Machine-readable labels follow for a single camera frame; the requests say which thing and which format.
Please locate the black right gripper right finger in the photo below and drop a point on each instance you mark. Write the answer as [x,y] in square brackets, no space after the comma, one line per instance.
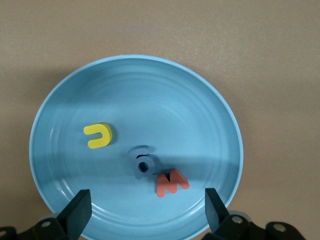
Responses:
[215,210]

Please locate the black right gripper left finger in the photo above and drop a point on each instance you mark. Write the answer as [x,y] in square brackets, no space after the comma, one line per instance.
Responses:
[80,212]

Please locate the red foam lowercase w letter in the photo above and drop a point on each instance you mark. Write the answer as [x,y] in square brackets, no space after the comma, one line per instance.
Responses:
[162,187]

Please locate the blue foam lowercase g letter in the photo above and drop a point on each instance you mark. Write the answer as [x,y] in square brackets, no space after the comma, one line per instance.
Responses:
[135,166]

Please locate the yellow foam lowercase u letter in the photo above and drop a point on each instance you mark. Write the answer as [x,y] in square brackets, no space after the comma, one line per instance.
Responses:
[107,135]

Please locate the blue plate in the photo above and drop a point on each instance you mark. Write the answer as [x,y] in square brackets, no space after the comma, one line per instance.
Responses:
[150,100]

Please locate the brown table cover sheet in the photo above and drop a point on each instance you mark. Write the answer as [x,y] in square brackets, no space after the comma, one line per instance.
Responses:
[275,50]

